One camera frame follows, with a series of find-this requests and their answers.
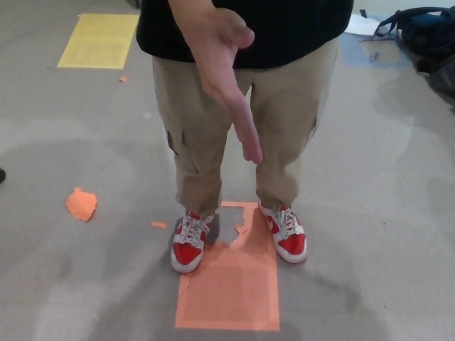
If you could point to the person's red white sneaker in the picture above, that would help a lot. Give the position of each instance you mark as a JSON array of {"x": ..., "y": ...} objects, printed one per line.
[
  {"x": 289, "y": 238},
  {"x": 186, "y": 245}
]

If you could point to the person's right red white sneaker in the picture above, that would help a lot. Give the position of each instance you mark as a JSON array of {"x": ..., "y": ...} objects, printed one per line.
[{"x": 186, "y": 245}]

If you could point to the dark blue backpack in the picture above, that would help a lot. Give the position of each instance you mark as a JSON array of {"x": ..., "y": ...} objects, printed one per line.
[{"x": 426, "y": 32}]

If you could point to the black t-shirt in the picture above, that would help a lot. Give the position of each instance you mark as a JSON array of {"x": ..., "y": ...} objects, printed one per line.
[{"x": 295, "y": 28}]

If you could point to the small orange paper scrap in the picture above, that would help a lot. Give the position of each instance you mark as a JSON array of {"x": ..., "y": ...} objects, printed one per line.
[{"x": 123, "y": 79}]

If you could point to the beige cargo pants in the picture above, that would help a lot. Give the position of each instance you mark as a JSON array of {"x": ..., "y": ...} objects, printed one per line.
[{"x": 199, "y": 142}]

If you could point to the long orange paper scrap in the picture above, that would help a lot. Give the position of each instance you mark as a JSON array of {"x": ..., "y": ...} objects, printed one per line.
[{"x": 159, "y": 224}]

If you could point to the large torn orange paper piece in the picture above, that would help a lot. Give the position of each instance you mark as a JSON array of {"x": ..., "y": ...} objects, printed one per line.
[{"x": 81, "y": 205}]

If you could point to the yellow paper sheet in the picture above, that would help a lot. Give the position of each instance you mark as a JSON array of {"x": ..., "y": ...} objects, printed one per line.
[{"x": 97, "y": 40}]

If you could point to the orange paper sheet with hole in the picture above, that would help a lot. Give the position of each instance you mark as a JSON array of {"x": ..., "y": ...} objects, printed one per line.
[{"x": 231, "y": 284}]

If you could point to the person's left red white sneaker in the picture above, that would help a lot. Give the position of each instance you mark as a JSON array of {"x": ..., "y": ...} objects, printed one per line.
[{"x": 289, "y": 238}]

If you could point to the black shoe tip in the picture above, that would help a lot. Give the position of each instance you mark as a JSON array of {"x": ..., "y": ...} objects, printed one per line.
[{"x": 2, "y": 175}]

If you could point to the white paper sheet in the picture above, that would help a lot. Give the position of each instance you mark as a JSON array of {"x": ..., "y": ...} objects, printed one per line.
[{"x": 360, "y": 24}]

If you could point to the person's bare right hand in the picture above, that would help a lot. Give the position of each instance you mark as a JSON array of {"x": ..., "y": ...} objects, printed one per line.
[{"x": 217, "y": 60}]

